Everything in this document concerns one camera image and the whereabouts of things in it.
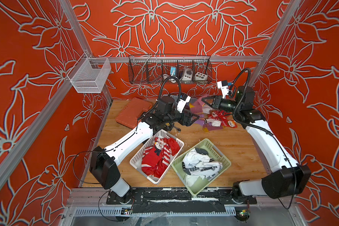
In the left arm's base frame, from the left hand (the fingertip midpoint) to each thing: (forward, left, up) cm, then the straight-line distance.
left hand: (193, 112), depth 71 cm
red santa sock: (-19, +22, -26) cm, 39 cm away
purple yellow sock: (+12, -14, -30) cm, 35 cm away
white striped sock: (+15, -20, -27) cm, 37 cm away
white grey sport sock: (-16, -4, -26) cm, 30 cm away
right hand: (+3, -2, +7) cm, 8 cm away
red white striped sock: (-10, +13, -27) cm, 32 cm away
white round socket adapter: (+32, +3, +1) cm, 32 cm away
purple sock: (+7, -2, -3) cm, 7 cm away
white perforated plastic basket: (-17, +32, -29) cm, 46 cm away
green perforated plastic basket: (-27, -4, -31) cm, 41 cm away
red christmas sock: (-6, +9, -26) cm, 29 cm away
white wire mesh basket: (+29, +69, +1) cm, 75 cm away
